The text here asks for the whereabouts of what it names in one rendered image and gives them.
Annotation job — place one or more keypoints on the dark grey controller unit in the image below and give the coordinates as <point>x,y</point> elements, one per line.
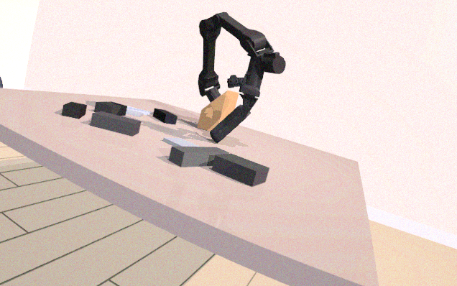
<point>228,124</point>

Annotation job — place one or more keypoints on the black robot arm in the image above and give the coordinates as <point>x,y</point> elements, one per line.
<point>252,40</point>

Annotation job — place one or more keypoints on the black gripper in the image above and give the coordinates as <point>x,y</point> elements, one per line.
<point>250,90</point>

